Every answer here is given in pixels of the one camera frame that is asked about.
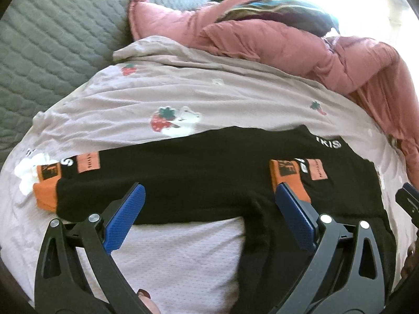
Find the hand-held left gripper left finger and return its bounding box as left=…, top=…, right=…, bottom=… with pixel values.
left=34, top=182, right=154, bottom=314

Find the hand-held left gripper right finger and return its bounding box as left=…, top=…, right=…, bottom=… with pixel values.
left=272, top=182, right=385, bottom=314

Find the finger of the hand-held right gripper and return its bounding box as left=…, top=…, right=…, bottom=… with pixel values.
left=395, top=190, right=419, bottom=227
left=402, top=182, right=419, bottom=203

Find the black sweater with orange cuffs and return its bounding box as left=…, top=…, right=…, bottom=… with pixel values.
left=33, top=125, right=398, bottom=314

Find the person's left hand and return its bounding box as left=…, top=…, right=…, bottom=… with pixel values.
left=137, top=288, right=161, bottom=314

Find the lilac strawberry printed blanket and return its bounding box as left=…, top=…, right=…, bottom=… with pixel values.
left=0, top=35, right=413, bottom=314

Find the pink quilt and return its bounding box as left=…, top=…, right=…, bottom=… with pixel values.
left=127, top=0, right=419, bottom=184

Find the grey quilted bedspread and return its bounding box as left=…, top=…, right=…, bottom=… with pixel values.
left=0, top=0, right=158, bottom=167

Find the dark striped pillow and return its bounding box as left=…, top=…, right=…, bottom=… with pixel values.
left=211, top=0, right=341, bottom=36

